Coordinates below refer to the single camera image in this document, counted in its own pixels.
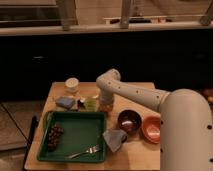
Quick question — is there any yellow-orange apple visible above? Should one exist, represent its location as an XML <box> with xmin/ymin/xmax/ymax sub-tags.
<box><xmin>99</xmin><ymin>105</ymin><xmax>113</xmax><ymax>113</ymax></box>

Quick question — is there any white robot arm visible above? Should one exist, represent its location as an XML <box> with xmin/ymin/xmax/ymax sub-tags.
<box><xmin>96</xmin><ymin>69</ymin><xmax>213</xmax><ymax>171</ymax></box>

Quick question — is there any green plastic tray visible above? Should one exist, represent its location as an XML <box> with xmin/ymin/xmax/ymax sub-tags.
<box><xmin>37</xmin><ymin>111</ymin><xmax>106</xmax><ymax>163</ymax></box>

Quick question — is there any green vegetable toy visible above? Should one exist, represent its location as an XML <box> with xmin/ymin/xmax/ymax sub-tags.
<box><xmin>84</xmin><ymin>97</ymin><xmax>99</xmax><ymax>112</ymax></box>

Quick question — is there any small dark object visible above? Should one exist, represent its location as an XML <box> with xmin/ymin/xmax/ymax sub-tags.
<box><xmin>77</xmin><ymin>99</ymin><xmax>85</xmax><ymax>108</ymax></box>

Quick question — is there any dark brown bowl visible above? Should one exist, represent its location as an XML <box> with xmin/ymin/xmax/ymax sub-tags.
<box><xmin>117</xmin><ymin>110</ymin><xmax>142</xmax><ymax>135</ymax></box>

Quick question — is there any white cup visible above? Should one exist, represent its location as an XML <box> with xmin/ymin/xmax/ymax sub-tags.
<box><xmin>65</xmin><ymin>78</ymin><xmax>79</xmax><ymax>93</ymax></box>

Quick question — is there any grey-blue crumpled cloth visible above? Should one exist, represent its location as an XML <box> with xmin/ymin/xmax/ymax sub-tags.
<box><xmin>103</xmin><ymin>129</ymin><xmax>128</xmax><ymax>152</ymax></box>

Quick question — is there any silver fork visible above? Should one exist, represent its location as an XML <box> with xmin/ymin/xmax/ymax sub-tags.
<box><xmin>68</xmin><ymin>145</ymin><xmax>100</xmax><ymax>159</ymax></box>

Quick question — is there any orange-red bowl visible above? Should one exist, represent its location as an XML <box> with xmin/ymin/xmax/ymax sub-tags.
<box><xmin>141</xmin><ymin>116</ymin><xmax>160</xmax><ymax>144</ymax></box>

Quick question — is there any dark grape bunch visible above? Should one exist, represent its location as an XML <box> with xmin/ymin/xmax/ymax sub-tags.
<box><xmin>47</xmin><ymin>125</ymin><xmax>64</xmax><ymax>151</ymax></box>

